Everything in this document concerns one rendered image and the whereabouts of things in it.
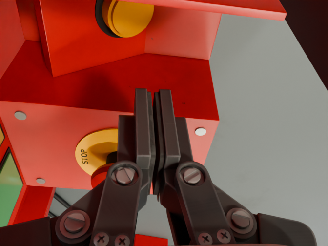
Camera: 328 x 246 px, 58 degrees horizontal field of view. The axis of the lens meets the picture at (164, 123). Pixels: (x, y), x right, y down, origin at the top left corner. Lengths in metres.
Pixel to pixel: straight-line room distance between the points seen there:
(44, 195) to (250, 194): 1.14
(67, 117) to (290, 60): 1.05
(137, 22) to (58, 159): 0.13
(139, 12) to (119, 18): 0.02
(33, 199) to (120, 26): 1.34
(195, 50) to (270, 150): 1.32
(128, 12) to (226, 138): 1.24
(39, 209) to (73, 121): 1.28
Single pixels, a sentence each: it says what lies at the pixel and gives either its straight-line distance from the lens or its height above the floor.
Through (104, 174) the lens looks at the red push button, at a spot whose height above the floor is 0.81.
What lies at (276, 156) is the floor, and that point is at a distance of 1.61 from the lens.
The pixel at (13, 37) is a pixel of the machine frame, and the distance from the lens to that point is 0.69.
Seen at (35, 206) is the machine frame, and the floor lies 0.27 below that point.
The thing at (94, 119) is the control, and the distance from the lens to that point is 0.22.
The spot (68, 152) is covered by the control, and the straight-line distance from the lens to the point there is 0.25.
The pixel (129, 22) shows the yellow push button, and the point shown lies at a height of 0.73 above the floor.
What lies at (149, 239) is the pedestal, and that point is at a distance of 2.31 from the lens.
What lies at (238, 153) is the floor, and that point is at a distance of 1.53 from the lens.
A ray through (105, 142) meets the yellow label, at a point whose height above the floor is 0.78.
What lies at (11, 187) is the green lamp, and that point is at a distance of 0.27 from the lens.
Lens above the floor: 0.93
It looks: 44 degrees down
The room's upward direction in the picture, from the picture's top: 179 degrees counter-clockwise
